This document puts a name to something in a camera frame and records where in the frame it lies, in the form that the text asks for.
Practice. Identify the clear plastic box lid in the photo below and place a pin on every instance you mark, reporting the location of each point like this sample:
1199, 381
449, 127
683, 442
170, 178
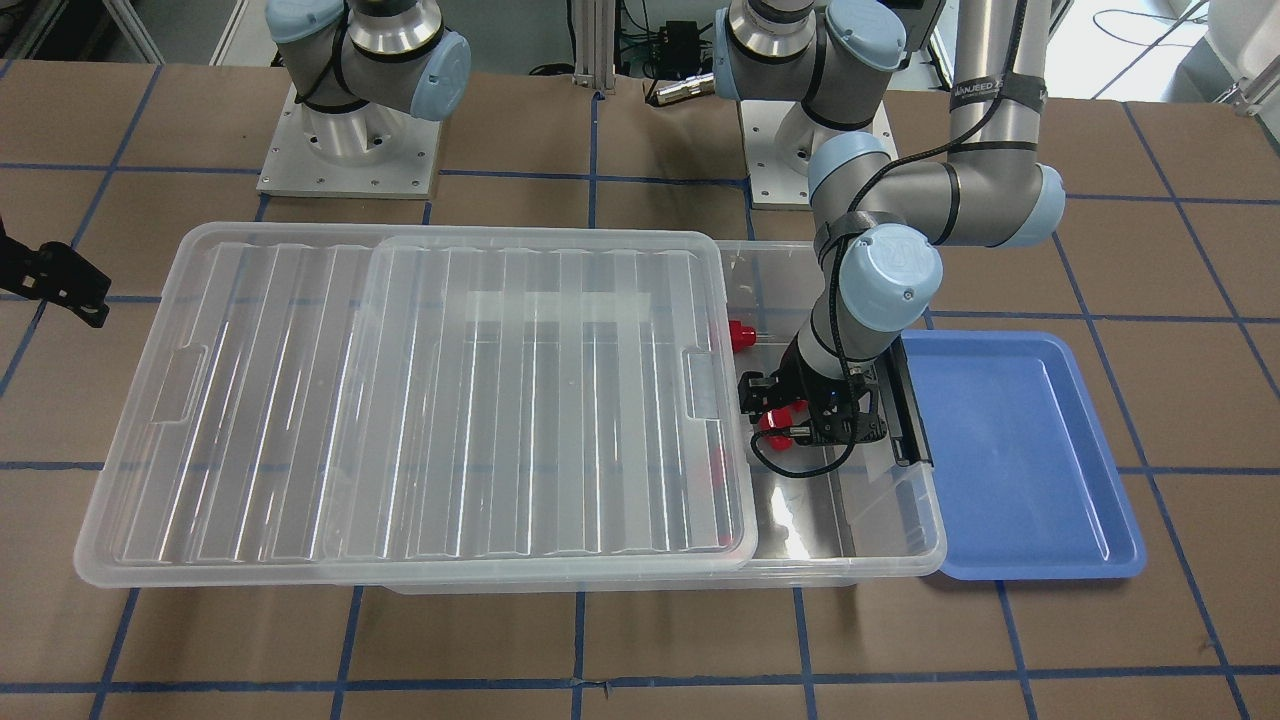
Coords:
221, 468

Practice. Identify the black box latch handle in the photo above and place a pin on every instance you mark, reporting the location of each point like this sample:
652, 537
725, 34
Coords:
906, 431

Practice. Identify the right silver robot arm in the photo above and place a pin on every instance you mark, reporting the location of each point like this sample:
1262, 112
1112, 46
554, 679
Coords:
121, 161

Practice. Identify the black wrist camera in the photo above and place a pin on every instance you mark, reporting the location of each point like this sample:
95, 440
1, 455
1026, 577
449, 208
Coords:
848, 419

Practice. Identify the red block under lid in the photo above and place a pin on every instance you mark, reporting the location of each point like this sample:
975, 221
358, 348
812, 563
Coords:
742, 336
716, 472

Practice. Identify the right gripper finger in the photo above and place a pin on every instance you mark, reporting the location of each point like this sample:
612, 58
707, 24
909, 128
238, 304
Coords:
57, 274

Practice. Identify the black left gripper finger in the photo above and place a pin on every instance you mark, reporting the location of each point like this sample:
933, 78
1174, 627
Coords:
815, 425
758, 393

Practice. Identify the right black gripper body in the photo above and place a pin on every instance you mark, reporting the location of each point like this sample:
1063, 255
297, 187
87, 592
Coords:
52, 282

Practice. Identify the aluminium frame post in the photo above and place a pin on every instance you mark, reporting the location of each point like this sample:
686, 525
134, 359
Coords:
594, 30

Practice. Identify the clear plastic storage box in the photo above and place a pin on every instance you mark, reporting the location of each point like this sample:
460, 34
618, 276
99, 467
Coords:
533, 410

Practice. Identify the red block from tray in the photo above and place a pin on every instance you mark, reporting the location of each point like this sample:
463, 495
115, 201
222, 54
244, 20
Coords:
783, 427

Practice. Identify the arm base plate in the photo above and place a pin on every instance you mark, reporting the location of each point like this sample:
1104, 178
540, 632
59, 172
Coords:
779, 142
368, 153

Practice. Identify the blue plastic tray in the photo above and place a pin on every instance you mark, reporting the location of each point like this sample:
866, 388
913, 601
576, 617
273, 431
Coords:
1028, 487

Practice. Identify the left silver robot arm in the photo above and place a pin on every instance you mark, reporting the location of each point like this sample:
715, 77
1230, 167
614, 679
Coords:
880, 222

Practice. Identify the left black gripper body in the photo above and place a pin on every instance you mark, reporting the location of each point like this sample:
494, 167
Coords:
806, 381

